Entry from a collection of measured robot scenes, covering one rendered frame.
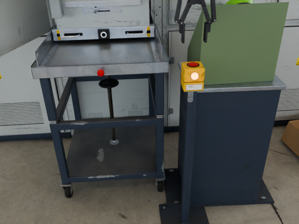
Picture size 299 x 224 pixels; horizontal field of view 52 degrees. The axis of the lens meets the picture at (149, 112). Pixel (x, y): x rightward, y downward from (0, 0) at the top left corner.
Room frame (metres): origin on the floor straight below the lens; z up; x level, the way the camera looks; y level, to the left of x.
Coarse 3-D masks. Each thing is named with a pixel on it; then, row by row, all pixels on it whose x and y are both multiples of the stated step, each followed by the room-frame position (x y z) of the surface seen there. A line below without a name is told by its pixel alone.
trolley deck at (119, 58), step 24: (72, 48) 1.54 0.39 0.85; (96, 48) 1.53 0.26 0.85; (120, 48) 1.52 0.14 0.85; (144, 48) 1.51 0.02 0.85; (48, 72) 1.29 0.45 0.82; (72, 72) 1.30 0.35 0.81; (96, 72) 1.30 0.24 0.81; (120, 72) 1.31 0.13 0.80; (144, 72) 1.32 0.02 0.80; (168, 72) 1.32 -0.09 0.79
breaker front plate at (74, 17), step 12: (72, 0) 1.63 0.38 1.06; (84, 0) 1.64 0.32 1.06; (144, 0) 1.65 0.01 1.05; (72, 12) 1.63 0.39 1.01; (84, 12) 1.64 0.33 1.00; (108, 12) 1.64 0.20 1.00; (120, 12) 1.64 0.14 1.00; (132, 12) 1.65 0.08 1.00; (144, 12) 1.65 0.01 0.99; (60, 24) 1.63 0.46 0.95; (72, 24) 1.63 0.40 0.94; (84, 24) 1.64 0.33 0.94; (96, 24) 1.64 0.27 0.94; (108, 24) 1.64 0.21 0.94; (120, 24) 1.65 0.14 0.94; (132, 24) 1.65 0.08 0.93; (144, 24) 1.65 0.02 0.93
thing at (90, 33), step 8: (152, 24) 1.67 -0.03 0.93; (56, 32) 1.62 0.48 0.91; (64, 32) 1.62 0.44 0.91; (72, 32) 1.62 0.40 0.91; (80, 32) 1.62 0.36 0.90; (88, 32) 1.63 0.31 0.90; (96, 32) 1.63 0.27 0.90; (112, 32) 1.63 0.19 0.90; (120, 32) 1.63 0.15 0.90; (128, 32) 1.64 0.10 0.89; (136, 32) 1.64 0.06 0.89; (152, 32) 1.64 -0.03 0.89; (56, 40) 1.62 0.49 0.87
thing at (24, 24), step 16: (0, 0) 1.59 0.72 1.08; (16, 0) 1.71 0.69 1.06; (32, 0) 1.84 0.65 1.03; (0, 16) 1.56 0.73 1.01; (16, 16) 1.68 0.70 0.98; (32, 16) 1.81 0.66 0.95; (48, 16) 1.96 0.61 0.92; (0, 32) 1.54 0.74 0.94; (16, 32) 1.65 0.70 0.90; (32, 32) 1.78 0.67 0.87; (0, 48) 1.51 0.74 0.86
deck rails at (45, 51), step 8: (48, 40) 1.54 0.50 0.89; (152, 40) 1.63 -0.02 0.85; (40, 48) 1.38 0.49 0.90; (48, 48) 1.51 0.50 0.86; (56, 48) 1.54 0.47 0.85; (152, 48) 1.50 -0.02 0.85; (160, 48) 1.37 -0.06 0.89; (40, 56) 1.35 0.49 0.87; (48, 56) 1.41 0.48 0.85; (160, 56) 1.37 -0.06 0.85; (40, 64) 1.31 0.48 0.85
